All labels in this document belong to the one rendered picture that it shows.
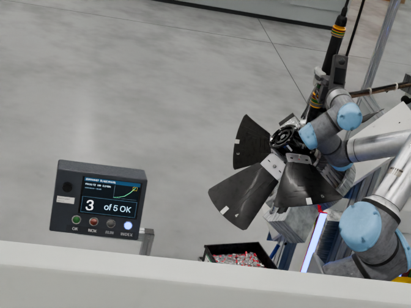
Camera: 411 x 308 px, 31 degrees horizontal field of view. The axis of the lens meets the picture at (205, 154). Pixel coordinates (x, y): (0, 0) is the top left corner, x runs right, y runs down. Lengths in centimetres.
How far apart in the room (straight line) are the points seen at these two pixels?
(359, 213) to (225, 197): 86
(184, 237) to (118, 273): 367
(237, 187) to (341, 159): 51
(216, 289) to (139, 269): 6
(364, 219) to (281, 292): 140
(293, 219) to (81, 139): 260
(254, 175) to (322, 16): 597
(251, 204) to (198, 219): 172
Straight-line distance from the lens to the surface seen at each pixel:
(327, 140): 230
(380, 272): 208
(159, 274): 56
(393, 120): 292
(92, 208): 218
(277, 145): 268
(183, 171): 487
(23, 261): 55
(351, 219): 198
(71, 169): 216
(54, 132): 506
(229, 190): 273
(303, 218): 271
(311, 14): 855
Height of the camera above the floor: 233
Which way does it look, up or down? 27 degrees down
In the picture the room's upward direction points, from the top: 13 degrees clockwise
